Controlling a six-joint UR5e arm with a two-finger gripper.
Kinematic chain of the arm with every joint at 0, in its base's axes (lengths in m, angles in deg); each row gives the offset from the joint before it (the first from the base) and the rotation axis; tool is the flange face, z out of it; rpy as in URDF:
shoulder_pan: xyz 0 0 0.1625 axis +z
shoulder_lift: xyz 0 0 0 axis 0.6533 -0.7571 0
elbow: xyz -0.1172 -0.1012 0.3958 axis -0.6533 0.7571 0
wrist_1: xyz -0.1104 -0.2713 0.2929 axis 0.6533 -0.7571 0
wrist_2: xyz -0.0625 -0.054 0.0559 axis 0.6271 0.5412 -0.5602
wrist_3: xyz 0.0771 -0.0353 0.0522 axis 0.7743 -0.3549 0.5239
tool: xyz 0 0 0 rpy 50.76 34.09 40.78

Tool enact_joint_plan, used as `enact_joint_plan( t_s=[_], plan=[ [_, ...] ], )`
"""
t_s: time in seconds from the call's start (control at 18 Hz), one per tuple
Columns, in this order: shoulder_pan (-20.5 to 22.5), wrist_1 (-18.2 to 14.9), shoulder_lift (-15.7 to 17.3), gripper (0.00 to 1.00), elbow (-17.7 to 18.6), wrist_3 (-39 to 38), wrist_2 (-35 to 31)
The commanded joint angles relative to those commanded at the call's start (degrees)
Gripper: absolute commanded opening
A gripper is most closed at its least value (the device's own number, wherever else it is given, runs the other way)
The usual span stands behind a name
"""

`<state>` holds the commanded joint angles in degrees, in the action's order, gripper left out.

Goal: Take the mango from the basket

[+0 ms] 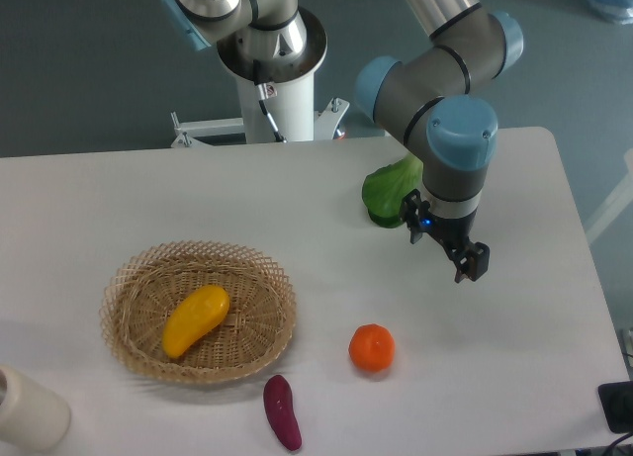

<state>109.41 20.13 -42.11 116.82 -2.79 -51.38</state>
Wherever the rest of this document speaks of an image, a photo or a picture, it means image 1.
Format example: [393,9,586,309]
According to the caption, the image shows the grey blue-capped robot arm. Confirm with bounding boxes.
[162,0,523,281]

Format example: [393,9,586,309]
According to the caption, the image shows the yellow mango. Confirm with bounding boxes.
[162,285,230,359]

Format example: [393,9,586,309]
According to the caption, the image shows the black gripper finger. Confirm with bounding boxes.
[400,189,428,243]
[453,242,491,283]

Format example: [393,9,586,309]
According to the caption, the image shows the cream cylindrical bottle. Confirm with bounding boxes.
[1,365,71,452]

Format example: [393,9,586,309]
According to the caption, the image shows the purple sweet potato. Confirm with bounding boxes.
[262,375,303,452]

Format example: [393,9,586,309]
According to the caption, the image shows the orange tangerine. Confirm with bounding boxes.
[348,323,396,373]

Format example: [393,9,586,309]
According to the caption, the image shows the white table leg frame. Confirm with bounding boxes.
[584,149,632,246]

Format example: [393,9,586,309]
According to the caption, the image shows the woven wicker basket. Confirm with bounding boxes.
[100,241,297,385]

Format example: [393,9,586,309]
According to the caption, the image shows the green leafy vegetable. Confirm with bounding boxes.
[361,153,423,228]

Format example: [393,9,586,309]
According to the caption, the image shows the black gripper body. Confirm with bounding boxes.
[421,213,475,258]

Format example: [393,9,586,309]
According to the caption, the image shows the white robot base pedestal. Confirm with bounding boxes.
[171,59,350,148]

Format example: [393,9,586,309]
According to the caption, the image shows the black device at edge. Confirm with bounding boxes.
[597,381,632,434]

